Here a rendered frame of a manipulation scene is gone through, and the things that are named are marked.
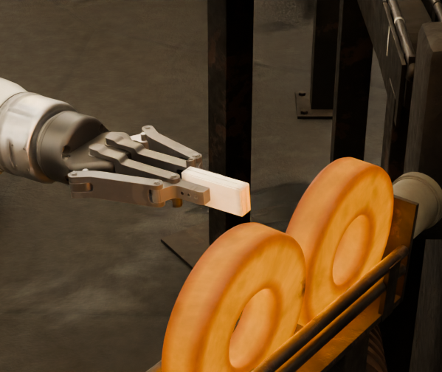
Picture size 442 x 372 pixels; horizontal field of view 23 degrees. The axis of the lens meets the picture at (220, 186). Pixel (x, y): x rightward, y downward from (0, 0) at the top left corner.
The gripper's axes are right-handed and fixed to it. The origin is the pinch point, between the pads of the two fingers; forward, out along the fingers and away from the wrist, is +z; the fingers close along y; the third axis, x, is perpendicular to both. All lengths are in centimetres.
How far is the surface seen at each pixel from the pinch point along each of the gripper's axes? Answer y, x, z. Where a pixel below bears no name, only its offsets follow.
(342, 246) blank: -2.5, -3.6, 12.4
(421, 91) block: -24.2, 2.4, 9.4
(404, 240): -7.5, -4.7, 16.2
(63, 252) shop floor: -54, -65, -82
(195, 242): -71, -65, -62
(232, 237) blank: 15.6, 7.7, 13.5
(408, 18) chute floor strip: -60, -5, -10
